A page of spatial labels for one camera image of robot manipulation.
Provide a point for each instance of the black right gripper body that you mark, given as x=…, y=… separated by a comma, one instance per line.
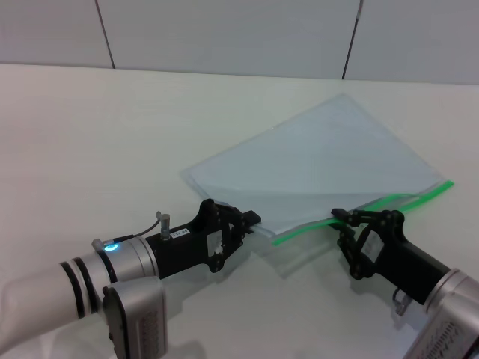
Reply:
x=400, y=258

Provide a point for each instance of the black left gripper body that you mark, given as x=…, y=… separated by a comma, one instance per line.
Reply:
x=179, y=248

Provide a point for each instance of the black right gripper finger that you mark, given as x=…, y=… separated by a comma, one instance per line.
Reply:
x=353, y=254
x=378, y=218

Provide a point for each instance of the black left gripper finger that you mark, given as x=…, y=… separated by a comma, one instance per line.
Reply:
x=234, y=239
x=232, y=217

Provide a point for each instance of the clear document bag green zipper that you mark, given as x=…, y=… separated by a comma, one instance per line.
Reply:
x=318, y=161

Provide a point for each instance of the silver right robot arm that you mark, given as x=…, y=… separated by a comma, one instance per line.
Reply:
x=453, y=288

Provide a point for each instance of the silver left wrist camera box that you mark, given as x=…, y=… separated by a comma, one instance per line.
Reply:
x=140, y=314

